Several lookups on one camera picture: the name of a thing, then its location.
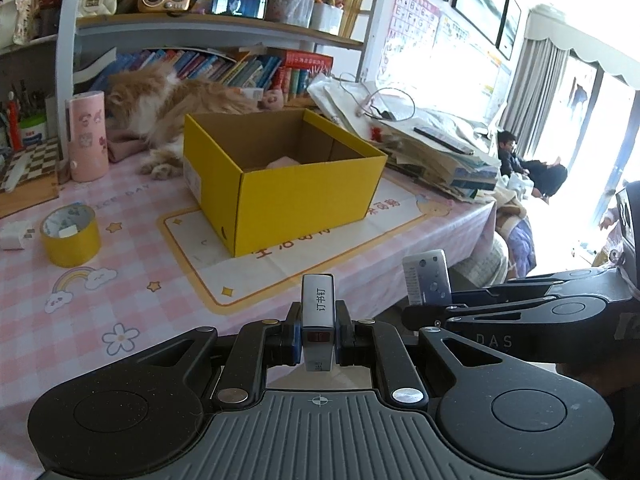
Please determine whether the pink cylindrical appliance with stickers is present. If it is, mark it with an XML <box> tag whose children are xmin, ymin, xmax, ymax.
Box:
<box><xmin>65</xmin><ymin>91</ymin><xmax>110</xmax><ymax>183</ymax></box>

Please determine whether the white jar with green lid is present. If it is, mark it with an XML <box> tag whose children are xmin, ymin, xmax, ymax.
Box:
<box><xmin>19</xmin><ymin>112</ymin><xmax>48</xmax><ymax>143</ymax></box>

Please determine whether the red tassel ornament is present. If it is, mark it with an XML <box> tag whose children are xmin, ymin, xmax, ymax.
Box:
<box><xmin>6</xmin><ymin>92</ymin><xmax>23</xmax><ymax>153</ymax></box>

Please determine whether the white pen container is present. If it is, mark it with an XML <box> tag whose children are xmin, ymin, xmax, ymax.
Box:
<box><xmin>310</xmin><ymin>2</ymin><xmax>344</xmax><ymax>36</ymax></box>

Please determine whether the white charger plug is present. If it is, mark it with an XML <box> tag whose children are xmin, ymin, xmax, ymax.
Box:
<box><xmin>0</xmin><ymin>221</ymin><xmax>37</xmax><ymax>251</ymax></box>

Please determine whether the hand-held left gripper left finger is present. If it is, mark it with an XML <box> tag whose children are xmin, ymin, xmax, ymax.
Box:
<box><xmin>132</xmin><ymin>301</ymin><xmax>303</xmax><ymax>413</ymax></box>

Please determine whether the white scalloped valance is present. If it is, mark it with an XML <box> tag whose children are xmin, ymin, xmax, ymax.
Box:
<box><xmin>520</xmin><ymin>2</ymin><xmax>640</xmax><ymax>91</ymax></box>

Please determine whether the alphabet wall poster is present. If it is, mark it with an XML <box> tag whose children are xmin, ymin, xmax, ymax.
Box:
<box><xmin>377</xmin><ymin>0</ymin><xmax>443</xmax><ymax>83</ymax></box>

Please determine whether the smartphone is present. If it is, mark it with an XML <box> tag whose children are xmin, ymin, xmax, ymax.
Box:
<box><xmin>212</xmin><ymin>0</ymin><xmax>268</xmax><ymax>20</ymax></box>

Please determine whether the pink checkered desktop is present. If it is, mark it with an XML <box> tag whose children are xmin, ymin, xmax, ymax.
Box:
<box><xmin>0</xmin><ymin>147</ymin><xmax>498</xmax><ymax>480</ymax></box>

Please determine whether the white lace bag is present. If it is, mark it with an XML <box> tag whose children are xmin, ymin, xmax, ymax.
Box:
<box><xmin>12</xmin><ymin>0</ymin><xmax>41</xmax><ymax>46</ymax></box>

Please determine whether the white folding plastic case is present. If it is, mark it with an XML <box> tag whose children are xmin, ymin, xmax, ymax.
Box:
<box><xmin>0</xmin><ymin>152</ymin><xmax>36</xmax><ymax>193</ymax></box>

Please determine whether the orange and white cat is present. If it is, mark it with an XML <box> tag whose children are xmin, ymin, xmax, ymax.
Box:
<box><xmin>102</xmin><ymin>62</ymin><xmax>261</xmax><ymax>181</ymax></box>

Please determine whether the white staple box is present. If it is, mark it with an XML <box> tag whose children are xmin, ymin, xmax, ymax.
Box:
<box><xmin>300</xmin><ymin>272</ymin><xmax>336</xmax><ymax>373</ymax></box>

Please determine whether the yellow cardboard box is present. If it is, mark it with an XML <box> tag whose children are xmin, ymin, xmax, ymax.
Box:
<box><xmin>182</xmin><ymin>107</ymin><xmax>388</xmax><ymax>258</ymax></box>

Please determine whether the pile of papers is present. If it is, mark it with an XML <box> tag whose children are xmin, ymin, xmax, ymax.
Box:
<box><xmin>306</xmin><ymin>72</ymin><xmax>502</xmax><ymax>204</ymax></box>

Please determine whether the white bookshelf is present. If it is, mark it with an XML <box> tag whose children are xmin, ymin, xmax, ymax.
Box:
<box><xmin>0</xmin><ymin>0</ymin><xmax>386</xmax><ymax>161</ymax></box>

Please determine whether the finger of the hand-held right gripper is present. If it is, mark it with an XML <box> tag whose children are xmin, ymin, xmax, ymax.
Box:
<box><xmin>452</xmin><ymin>266</ymin><xmax>623</xmax><ymax>306</ymax></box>
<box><xmin>402</xmin><ymin>295</ymin><xmax>608</xmax><ymax>333</ymax></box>

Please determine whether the yellow tape roll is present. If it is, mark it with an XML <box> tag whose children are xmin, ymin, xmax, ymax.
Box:
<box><xmin>40</xmin><ymin>205</ymin><xmax>102</xmax><ymax>268</ymax></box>

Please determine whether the grey curtain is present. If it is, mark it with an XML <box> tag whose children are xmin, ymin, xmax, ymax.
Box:
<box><xmin>500</xmin><ymin>37</ymin><xmax>568</xmax><ymax>153</ymax></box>

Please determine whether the small silver case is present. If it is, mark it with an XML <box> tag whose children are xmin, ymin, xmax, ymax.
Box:
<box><xmin>402</xmin><ymin>249</ymin><xmax>452</xmax><ymax>307</ymax></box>

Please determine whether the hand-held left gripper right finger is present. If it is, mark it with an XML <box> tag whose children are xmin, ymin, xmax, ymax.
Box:
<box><xmin>334</xmin><ymin>300</ymin><xmax>505</xmax><ymax>413</ymax></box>

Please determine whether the wooden chess box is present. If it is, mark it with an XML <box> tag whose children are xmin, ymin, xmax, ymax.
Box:
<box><xmin>0</xmin><ymin>137</ymin><xmax>63</xmax><ymax>218</ymax></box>

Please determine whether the translucent pen container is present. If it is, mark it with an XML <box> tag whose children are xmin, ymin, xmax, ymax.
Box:
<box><xmin>269</xmin><ymin>0</ymin><xmax>315</xmax><ymax>28</ymax></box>

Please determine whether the patterned blanket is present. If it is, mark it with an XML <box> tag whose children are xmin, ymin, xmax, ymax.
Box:
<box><xmin>450</xmin><ymin>200</ymin><xmax>538</xmax><ymax>306</ymax></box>

